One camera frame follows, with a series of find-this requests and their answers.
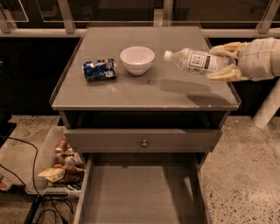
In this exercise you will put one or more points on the brass drawer knob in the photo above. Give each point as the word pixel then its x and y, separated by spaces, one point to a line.
pixel 144 144

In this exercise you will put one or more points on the white ceramic bowl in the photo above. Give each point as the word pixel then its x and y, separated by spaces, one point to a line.
pixel 137 59

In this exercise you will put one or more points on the metal window railing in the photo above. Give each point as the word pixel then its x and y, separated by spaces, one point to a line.
pixel 215 18

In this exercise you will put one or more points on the clear plastic storage bin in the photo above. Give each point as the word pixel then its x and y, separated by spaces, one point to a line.
pixel 46 158

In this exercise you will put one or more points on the grey top drawer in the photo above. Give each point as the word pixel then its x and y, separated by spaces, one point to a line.
pixel 129 140

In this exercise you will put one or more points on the grey open middle drawer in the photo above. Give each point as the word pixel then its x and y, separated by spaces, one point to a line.
pixel 131 188

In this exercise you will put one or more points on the blue crushed soda can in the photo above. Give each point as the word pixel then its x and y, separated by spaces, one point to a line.
pixel 99 70

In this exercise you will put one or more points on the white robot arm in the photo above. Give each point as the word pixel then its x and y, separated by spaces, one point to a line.
pixel 272 102

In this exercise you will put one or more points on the yellow snack bag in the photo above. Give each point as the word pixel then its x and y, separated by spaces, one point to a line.
pixel 53 174

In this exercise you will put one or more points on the brown snack bag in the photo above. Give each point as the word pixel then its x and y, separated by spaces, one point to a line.
pixel 73 174

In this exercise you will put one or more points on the clear plastic water bottle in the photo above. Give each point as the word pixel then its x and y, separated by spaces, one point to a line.
pixel 197 62

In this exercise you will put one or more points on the grey drawer cabinet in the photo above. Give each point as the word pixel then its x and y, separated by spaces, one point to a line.
pixel 162 98

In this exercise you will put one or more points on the red soda can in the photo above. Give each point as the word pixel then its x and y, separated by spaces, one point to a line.
pixel 61 146

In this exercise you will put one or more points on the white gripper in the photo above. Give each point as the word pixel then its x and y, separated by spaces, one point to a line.
pixel 257 59

